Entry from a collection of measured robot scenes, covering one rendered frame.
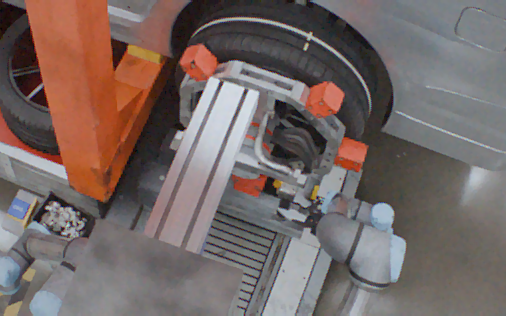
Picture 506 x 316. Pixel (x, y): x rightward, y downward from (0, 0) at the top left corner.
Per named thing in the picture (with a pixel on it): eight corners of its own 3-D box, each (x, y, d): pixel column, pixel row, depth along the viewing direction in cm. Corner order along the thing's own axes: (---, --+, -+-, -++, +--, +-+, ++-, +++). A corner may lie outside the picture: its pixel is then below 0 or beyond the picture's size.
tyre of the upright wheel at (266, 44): (415, 98, 285) (294, -29, 251) (398, 154, 274) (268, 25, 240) (281, 127, 332) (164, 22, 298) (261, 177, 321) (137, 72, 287)
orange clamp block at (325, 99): (325, 100, 261) (345, 93, 254) (318, 120, 257) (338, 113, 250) (310, 86, 258) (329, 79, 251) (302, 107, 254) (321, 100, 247)
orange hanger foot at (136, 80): (180, 57, 327) (181, 4, 297) (125, 168, 303) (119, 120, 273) (142, 45, 329) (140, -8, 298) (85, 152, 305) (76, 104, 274)
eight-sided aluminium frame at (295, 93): (327, 180, 301) (355, 100, 253) (322, 196, 298) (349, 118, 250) (185, 129, 306) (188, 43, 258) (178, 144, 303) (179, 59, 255)
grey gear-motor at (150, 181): (214, 151, 359) (218, 108, 328) (177, 236, 340) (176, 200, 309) (175, 137, 361) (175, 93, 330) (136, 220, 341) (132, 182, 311)
